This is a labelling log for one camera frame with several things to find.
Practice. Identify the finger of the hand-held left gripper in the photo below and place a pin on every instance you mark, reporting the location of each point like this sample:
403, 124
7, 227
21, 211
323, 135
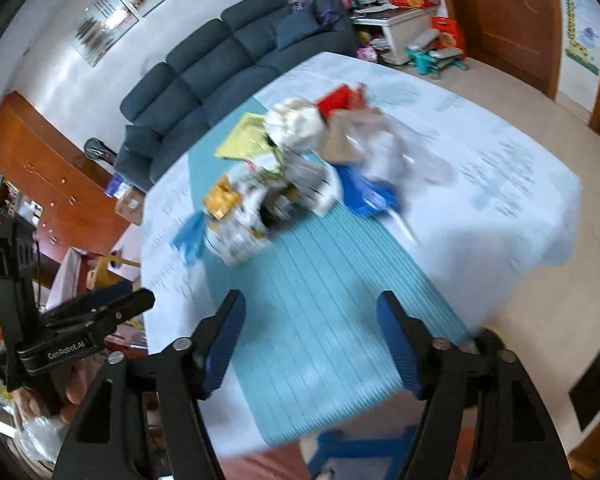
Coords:
107, 294
130, 305

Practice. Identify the teal stepper machine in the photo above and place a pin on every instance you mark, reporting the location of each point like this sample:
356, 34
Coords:
430, 57

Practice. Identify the blue plastic stool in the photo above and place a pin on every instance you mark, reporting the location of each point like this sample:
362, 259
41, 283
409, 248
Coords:
340, 447

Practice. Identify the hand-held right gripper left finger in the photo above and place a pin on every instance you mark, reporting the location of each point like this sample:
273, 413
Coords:
225, 345

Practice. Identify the white side cabinet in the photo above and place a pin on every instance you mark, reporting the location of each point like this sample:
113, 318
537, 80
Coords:
405, 30

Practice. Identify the red gift bag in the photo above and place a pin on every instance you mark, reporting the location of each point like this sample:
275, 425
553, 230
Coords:
450, 32

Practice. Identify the brown pulp tray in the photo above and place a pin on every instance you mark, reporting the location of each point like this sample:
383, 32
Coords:
340, 142

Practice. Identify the white grey printed packet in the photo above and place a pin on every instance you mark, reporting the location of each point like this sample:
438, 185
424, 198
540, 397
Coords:
310, 182

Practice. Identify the brown wooden cabinet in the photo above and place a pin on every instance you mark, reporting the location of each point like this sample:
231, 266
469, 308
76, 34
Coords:
45, 170

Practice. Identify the yellow plastic packet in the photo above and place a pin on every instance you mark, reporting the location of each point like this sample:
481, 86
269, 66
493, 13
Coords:
242, 137

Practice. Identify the person's left hand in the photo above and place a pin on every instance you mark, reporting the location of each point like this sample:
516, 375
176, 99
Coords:
75, 382

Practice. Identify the white printed carton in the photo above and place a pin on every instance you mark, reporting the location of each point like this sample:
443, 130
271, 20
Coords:
240, 246

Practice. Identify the blue plastic packet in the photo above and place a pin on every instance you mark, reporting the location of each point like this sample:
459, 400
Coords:
365, 195

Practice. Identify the purple cloth bag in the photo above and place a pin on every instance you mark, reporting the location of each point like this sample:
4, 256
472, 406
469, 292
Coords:
325, 7

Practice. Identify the blue plastic glove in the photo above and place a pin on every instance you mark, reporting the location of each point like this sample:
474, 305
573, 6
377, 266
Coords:
190, 237

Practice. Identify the clear plastic bottle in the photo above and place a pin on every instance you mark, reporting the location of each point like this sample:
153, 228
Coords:
395, 155

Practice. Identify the wall height chart poster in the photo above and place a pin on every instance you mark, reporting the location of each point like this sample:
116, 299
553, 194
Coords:
582, 35

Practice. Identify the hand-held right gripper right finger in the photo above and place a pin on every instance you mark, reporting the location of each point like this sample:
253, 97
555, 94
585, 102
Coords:
400, 350

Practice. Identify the white crumpled paper bag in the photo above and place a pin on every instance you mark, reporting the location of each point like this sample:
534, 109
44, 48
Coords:
300, 122

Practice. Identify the black racket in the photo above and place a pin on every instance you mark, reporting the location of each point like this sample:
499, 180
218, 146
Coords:
100, 151

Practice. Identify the red cardboard box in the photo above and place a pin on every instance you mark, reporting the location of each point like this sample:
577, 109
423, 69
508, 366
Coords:
337, 100

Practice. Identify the orange snack packet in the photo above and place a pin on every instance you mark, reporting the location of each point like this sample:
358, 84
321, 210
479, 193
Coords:
222, 200

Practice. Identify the grey landscape wall picture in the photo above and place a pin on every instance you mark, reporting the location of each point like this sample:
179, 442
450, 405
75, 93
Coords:
102, 25

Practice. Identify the yellow plastic toy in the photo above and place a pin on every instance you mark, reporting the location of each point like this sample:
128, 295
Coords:
105, 270

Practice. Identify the brown wooden door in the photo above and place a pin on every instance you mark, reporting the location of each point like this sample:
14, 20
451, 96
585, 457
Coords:
510, 20

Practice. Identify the black floor mat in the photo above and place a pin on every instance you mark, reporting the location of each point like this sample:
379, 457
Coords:
594, 387

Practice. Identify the dark blue sofa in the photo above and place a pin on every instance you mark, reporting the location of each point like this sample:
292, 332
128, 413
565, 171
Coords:
205, 70

